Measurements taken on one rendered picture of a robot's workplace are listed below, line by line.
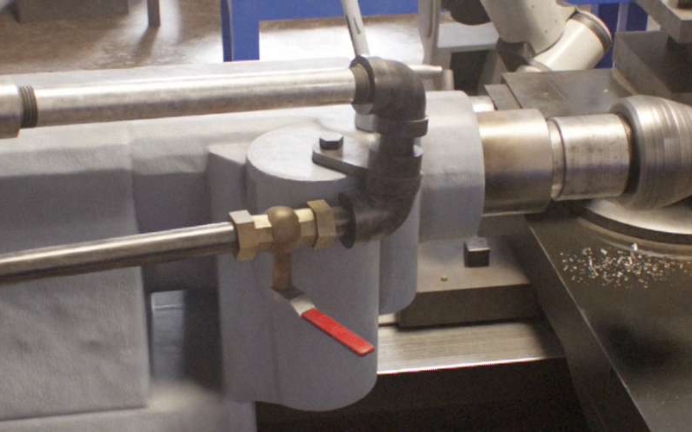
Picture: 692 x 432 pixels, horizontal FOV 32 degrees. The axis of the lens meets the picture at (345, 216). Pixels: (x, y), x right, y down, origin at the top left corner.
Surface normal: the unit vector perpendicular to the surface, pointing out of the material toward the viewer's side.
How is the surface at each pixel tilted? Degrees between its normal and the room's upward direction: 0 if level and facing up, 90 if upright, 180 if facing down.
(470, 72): 120
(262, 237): 68
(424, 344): 0
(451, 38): 5
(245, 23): 90
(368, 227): 81
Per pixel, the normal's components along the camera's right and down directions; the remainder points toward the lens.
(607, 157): 0.14, 0.05
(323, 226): 0.36, -0.07
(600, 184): 0.15, 0.67
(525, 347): 0.00, -0.88
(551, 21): 0.58, 0.26
